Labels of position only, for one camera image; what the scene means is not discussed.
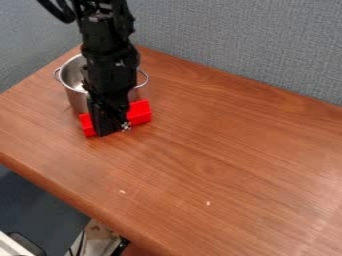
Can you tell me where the white object at corner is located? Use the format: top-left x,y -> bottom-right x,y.
0,231 -> 46,256

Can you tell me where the metal table leg frame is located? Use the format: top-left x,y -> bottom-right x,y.
64,219 -> 128,256

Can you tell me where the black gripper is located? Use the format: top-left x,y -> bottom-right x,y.
78,9 -> 140,137

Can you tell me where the red rectangular block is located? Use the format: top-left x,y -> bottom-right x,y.
78,100 -> 152,137

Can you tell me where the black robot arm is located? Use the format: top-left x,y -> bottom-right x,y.
36,0 -> 140,137

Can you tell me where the stainless steel pot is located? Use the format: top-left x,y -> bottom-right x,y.
53,54 -> 149,114

